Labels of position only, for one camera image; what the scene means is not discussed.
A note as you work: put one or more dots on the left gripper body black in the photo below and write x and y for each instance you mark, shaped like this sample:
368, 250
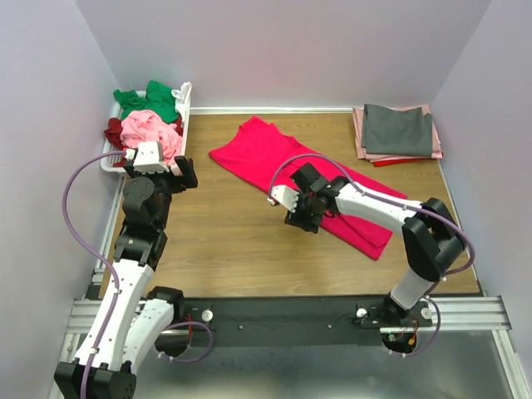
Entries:
165, 183

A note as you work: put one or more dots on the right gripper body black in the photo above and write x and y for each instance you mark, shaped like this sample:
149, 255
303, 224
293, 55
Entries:
307, 212

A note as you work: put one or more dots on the crimson red t shirt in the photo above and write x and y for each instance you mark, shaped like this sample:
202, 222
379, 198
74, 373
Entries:
256, 152

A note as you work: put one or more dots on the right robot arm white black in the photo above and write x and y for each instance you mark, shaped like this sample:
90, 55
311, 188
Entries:
432, 240

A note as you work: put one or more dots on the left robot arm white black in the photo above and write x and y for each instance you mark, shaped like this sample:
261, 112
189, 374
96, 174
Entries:
126, 327

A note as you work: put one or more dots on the light pink t shirt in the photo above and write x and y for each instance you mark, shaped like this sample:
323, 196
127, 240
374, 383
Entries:
146, 125

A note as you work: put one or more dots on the dark red t shirt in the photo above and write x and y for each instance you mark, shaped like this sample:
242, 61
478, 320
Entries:
113, 133

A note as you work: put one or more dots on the green t shirt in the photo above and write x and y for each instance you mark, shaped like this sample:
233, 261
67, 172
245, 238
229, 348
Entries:
157, 98

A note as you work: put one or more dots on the folded red t shirt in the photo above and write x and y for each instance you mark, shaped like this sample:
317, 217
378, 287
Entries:
395, 161

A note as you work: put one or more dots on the white plastic laundry basket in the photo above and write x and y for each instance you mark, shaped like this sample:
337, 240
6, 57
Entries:
108, 164

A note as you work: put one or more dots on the folded dusty pink t shirt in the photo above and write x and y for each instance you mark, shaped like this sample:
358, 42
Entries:
357, 115

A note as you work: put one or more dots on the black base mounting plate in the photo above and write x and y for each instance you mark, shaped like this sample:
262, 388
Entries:
363, 320

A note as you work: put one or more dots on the folded grey t shirt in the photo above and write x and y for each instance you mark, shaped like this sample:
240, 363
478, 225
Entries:
390, 132

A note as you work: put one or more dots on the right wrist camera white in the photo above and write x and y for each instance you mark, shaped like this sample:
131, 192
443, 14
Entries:
282, 195

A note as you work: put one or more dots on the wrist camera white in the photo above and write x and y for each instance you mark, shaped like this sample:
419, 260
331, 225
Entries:
282, 195
147, 158

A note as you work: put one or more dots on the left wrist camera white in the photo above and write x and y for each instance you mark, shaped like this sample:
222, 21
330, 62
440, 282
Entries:
147, 158

